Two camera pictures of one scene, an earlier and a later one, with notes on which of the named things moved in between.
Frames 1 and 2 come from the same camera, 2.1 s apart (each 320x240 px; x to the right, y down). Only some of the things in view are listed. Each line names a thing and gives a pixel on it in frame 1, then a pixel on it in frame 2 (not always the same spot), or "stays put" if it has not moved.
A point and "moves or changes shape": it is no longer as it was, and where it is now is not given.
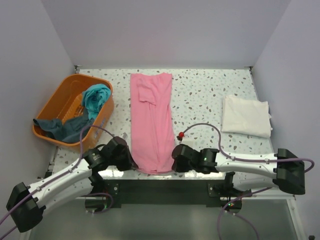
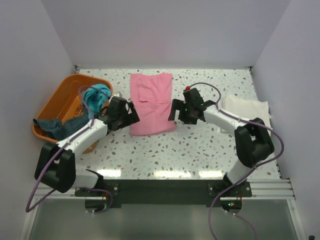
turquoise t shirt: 94,97 stays put
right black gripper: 177,168 -> 176,105
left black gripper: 129,163 -> 131,118
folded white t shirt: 246,117 stays put
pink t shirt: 152,140 moves or changes shape
